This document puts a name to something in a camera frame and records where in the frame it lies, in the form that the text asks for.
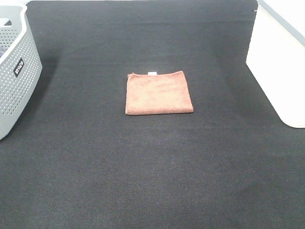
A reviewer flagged black fabric table mat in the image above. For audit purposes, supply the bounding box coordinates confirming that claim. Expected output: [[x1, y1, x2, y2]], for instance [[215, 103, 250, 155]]
[[0, 0, 305, 229]]

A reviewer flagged grey perforated laundry basket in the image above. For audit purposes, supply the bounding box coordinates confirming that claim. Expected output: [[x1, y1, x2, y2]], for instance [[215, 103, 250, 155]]
[[0, 1, 42, 138]]

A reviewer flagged white plastic bin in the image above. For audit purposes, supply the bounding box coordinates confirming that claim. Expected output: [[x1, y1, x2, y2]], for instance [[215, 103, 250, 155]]
[[246, 0, 305, 128]]

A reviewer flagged orange-brown towel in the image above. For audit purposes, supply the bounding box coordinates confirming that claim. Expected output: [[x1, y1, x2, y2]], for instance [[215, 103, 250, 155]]
[[125, 71, 193, 115]]

